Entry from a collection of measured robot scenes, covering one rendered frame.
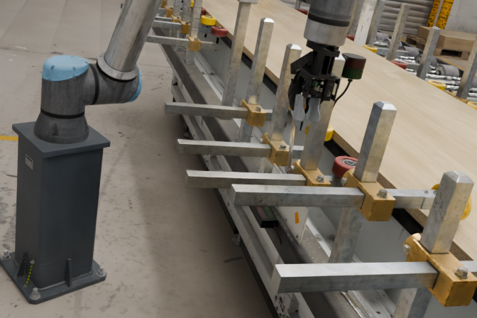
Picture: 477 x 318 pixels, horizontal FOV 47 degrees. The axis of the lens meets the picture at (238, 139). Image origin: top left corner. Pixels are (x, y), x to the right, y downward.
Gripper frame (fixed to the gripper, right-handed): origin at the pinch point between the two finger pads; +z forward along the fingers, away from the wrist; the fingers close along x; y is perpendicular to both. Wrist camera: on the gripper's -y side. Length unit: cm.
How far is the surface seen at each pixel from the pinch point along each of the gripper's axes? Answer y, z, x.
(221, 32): -148, 11, 20
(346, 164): -1.1, 10.3, 15.8
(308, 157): -3.7, 10.0, 6.3
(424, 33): -652, 75, 500
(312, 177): 0.6, 13.5, 6.5
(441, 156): -10, 11, 51
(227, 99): -80, 22, 7
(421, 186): 9.0, 10.5, 31.5
